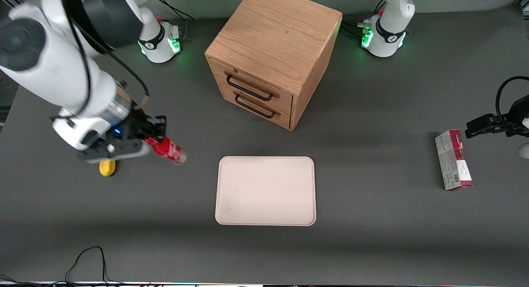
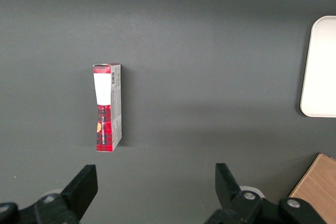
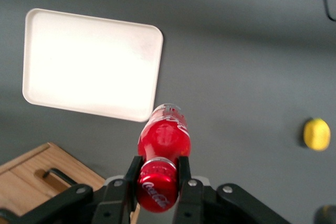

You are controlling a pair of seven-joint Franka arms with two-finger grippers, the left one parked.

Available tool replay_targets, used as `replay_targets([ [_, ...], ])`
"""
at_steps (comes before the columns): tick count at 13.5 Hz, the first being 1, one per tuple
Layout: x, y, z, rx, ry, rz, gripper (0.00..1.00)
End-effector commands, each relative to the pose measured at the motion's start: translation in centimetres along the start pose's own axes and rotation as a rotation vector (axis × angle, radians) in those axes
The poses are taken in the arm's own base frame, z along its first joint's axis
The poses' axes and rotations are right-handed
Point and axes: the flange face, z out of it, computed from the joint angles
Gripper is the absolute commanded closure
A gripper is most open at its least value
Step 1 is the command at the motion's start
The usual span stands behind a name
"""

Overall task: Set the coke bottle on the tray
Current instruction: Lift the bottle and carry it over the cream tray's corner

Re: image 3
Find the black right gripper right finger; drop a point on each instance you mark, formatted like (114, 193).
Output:
(187, 195)

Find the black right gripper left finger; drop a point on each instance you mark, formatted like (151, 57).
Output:
(115, 197)

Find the red coke bottle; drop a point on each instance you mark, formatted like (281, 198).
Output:
(164, 140)

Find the beige plastic tray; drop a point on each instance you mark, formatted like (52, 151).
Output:
(92, 64)

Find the wooden drawer cabinet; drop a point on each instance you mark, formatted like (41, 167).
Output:
(31, 182)

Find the yellow lemon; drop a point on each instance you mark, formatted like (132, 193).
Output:
(317, 134)

